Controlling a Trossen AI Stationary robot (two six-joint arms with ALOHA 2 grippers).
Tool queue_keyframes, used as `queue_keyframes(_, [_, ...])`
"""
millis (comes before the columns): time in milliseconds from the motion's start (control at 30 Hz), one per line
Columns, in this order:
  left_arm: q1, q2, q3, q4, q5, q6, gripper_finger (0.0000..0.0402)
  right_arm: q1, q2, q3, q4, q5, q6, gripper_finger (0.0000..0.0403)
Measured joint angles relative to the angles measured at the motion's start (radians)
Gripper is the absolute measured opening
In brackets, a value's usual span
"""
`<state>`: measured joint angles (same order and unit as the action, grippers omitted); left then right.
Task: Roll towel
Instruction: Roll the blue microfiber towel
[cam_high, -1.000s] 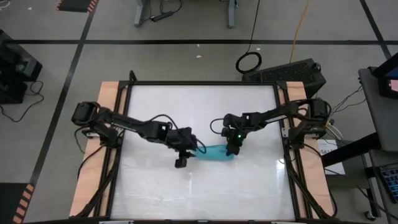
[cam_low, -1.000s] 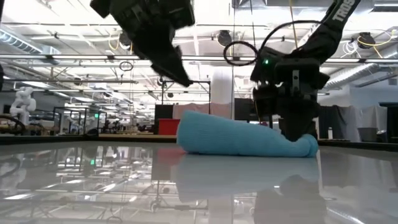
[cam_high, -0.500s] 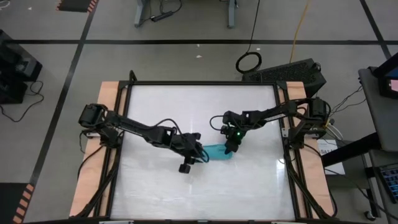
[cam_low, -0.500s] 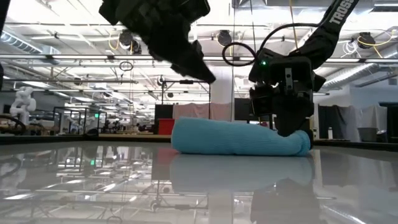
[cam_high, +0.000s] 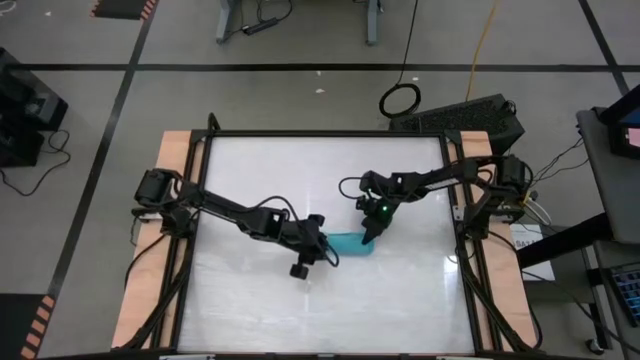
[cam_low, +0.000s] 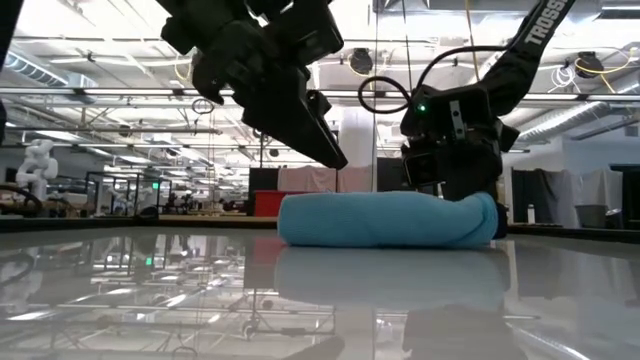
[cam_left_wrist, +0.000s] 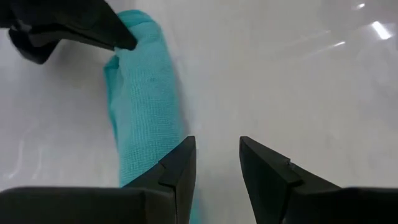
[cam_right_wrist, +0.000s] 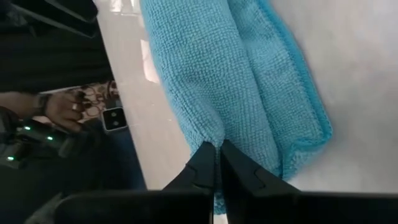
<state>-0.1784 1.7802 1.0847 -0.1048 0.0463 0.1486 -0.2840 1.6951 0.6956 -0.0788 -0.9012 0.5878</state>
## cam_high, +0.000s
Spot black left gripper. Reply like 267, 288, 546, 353
283, 213, 336, 266

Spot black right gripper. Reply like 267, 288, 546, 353
355, 169, 408, 247

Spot light blue microfibre towel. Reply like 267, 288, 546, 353
324, 230, 376, 258

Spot black keyboard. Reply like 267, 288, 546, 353
389, 93, 527, 157

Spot white paper sheet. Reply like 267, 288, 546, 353
509, 222, 557, 283

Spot black cart beam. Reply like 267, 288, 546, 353
516, 211, 615, 270

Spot grey desk leg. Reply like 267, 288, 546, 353
215, 0, 242, 46
365, 0, 384, 47

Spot black power strip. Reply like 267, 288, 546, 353
242, 16, 280, 37

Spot grey cart top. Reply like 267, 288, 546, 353
575, 106, 640, 247

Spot blue lit keyboard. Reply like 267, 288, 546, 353
610, 266, 640, 327

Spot black framed display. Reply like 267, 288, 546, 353
598, 83, 640, 162

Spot black equipment stack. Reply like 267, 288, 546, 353
0, 46, 70, 169

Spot thin black left camera cable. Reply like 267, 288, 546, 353
319, 239, 342, 269

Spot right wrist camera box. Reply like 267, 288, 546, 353
370, 198, 397, 223

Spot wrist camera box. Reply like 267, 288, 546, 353
370, 198, 397, 223
288, 252, 312, 281

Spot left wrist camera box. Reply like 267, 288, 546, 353
288, 252, 312, 281

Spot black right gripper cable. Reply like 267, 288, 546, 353
338, 175, 365, 202

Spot thick black left gripper cable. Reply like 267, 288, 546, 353
246, 194, 303, 224

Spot long black hanging cable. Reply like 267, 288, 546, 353
377, 0, 423, 120

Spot black cable bundle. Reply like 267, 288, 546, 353
451, 233, 545, 352
121, 228, 197, 352

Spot thin black wires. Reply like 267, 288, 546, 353
529, 136, 592, 185

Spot long yellow hanging cable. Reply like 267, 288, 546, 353
464, 0, 502, 102

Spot black floor cable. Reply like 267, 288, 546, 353
0, 128, 72, 198

